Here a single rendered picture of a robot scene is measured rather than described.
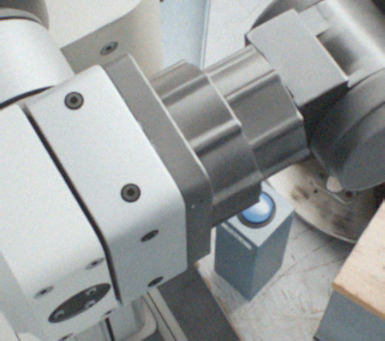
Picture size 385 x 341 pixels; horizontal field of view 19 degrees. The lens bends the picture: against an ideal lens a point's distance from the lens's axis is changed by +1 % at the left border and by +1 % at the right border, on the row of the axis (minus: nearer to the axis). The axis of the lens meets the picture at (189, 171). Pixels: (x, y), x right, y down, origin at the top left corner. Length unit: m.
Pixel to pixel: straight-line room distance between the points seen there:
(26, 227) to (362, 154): 0.19
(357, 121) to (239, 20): 1.20
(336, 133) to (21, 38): 0.17
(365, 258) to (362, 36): 0.75
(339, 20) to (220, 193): 0.12
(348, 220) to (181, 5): 0.40
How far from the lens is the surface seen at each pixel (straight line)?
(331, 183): 1.61
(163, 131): 0.54
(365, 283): 1.34
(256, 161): 0.58
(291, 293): 1.62
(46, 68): 0.59
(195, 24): 1.50
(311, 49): 0.60
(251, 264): 1.45
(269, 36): 0.61
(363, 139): 0.60
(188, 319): 2.14
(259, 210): 1.37
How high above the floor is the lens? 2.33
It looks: 68 degrees down
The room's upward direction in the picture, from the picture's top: 1 degrees counter-clockwise
